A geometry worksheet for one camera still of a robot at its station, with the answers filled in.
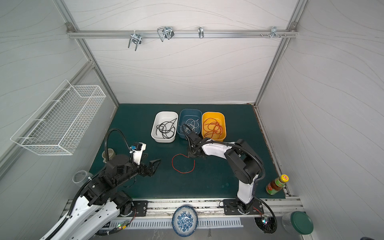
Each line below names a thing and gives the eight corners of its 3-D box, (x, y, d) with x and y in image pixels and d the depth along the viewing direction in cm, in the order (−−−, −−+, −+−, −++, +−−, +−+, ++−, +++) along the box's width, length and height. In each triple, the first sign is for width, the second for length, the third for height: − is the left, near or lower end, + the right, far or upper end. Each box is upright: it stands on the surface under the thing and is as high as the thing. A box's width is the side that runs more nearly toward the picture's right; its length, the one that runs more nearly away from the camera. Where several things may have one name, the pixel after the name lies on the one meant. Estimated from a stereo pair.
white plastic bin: (151, 143, 102) (149, 137, 95) (157, 118, 116) (155, 111, 110) (176, 143, 102) (175, 137, 95) (179, 118, 117) (178, 111, 110)
